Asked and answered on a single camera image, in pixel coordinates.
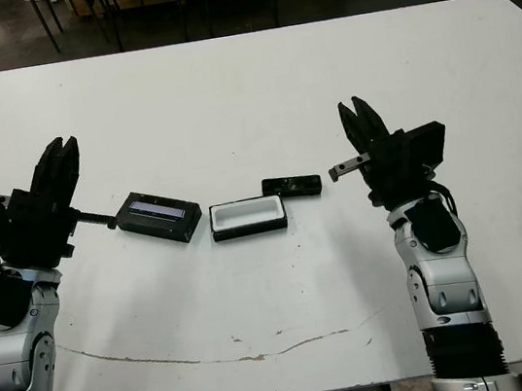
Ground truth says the black box base white lining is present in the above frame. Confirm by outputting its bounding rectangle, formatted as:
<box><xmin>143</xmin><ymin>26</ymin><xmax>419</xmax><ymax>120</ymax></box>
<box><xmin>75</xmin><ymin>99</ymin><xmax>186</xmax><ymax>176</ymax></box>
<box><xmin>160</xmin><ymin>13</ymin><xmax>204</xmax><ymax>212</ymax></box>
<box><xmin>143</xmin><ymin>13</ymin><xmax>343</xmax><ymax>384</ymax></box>
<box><xmin>205</xmin><ymin>192</ymin><xmax>291</xmax><ymax>245</ymax></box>

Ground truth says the black metal desk leg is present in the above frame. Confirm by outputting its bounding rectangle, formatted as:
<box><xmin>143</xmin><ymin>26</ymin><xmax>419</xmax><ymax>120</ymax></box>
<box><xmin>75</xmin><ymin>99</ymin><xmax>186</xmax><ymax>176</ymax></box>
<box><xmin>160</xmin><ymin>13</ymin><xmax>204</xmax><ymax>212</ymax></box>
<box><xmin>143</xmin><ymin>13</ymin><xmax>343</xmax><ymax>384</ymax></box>
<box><xmin>25</xmin><ymin>0</ymin><xmax>70</xmax><ymax>59</ymax></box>

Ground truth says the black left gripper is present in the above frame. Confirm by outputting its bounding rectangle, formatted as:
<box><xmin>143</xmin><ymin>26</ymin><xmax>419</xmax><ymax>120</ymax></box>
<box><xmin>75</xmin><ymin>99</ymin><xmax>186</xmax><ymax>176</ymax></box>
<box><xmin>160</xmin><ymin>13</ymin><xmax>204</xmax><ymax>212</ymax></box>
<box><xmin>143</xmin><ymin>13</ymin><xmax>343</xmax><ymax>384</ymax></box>
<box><xmin>0</xmin><ymin>129</ymin><xmax>122</xmax><ymax>276</ymax></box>

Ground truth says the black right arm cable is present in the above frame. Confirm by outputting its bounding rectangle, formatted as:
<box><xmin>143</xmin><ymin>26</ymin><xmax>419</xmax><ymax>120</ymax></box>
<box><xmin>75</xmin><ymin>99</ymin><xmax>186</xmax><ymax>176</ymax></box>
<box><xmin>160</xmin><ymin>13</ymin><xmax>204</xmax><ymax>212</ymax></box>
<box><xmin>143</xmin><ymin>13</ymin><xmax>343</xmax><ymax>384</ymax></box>
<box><xmin>427</xmin><ymin>170</ymin><xmax>464</xmax><ymax>226</ymax></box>

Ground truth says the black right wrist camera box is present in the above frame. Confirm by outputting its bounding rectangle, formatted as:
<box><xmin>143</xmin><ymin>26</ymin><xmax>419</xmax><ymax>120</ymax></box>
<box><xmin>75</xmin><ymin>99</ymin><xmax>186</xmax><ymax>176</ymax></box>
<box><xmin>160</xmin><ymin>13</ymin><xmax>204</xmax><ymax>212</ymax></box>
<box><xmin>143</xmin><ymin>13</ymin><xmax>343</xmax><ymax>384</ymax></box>
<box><xmin>402</xmin><ymin>119</ymin><xmax>452</xmax><ymax>170</ymax></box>

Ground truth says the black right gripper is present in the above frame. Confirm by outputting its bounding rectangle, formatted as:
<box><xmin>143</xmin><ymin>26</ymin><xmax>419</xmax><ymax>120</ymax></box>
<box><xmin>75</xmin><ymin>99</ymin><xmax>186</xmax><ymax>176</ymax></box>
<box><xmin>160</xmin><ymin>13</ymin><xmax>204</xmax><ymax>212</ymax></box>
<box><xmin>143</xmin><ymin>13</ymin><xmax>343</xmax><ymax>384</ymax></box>
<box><xmin>318</xmin><ymin>86</ymin><xmax>441</xmax><ymax>219</ymax></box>

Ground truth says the black box lid lavender label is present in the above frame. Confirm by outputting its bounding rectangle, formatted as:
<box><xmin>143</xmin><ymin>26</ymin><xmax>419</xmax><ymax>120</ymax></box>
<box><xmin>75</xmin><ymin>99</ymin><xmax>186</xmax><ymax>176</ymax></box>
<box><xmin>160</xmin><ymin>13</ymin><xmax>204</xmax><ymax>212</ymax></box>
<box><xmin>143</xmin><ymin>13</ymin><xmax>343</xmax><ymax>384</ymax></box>
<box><xmin>110</xmin><ymin>182</ymin><xmax>207</xmax><ymax>254</ymax></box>

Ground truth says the slim black camera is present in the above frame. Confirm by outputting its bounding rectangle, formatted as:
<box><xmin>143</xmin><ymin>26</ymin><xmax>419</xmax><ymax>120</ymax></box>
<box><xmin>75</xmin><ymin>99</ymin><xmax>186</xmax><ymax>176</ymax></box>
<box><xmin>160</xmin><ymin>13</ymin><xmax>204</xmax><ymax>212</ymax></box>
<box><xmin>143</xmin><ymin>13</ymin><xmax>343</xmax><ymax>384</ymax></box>
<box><xmin>260</xmin><ymin>170</ymin><xmax>325</xmax><ymax>204</ymax></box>

